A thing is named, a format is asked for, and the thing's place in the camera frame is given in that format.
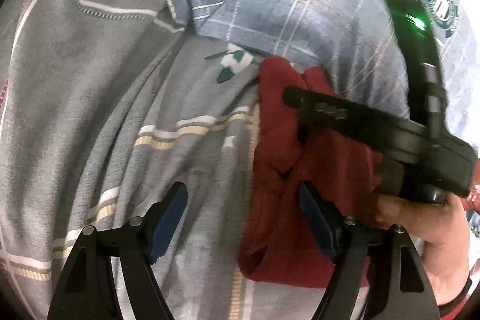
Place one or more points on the blue plaid shirt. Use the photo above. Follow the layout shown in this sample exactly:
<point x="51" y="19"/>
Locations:
<point x="300" y="5"/>

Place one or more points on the dark red fleece garment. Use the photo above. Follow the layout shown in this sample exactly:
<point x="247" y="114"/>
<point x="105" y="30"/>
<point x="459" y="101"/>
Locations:
<point x="277" y="155"/>

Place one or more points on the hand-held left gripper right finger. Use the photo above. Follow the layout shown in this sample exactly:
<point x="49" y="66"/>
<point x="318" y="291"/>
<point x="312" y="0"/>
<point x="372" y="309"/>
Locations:
<point x="317" y="222"/>

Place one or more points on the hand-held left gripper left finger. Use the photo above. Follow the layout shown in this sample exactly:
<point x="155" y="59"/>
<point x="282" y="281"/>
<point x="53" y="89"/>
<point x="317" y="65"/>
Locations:
<point x="168" y="222"/>

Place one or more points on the person's right hand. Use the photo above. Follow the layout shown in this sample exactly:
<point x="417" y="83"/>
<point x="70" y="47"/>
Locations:
<point x="446" y="237"/>

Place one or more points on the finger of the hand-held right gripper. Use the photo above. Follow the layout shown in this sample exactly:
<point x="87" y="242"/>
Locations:
<point x="348" y="113"/>

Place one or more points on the grey striped garment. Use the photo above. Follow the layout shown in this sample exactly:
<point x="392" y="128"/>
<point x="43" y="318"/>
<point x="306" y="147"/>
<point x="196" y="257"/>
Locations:
<point x="93" y="117"/>

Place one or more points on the person's right forearm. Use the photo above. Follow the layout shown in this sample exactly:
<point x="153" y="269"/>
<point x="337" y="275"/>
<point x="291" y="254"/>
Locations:
<point x="457" y="301"/>

